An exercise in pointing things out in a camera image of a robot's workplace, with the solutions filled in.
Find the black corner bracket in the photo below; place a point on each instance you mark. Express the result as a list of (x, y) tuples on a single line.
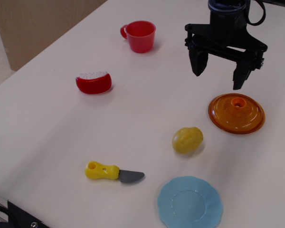
[(19, 218)]

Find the red white toy sushi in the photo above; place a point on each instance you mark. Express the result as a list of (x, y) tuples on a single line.
[(94, 83)]

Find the red plastic cup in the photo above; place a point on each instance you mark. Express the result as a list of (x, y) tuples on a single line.
[(140, 35)]

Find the light blue plastic plate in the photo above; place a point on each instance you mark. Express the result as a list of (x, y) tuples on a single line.
[(189, 202)]

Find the orange transparent pot lid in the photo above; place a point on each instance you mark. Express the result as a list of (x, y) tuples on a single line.
[(236, 113)]

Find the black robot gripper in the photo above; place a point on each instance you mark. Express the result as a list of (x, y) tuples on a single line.
[(226, 36)]

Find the yellow toy potato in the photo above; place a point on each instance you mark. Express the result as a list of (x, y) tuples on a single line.
[(187, 139)]

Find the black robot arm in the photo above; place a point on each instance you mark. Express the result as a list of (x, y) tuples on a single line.
[(225, 4)]

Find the yellow handled toy knife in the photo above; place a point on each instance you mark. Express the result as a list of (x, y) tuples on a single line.
[(95, 170)]

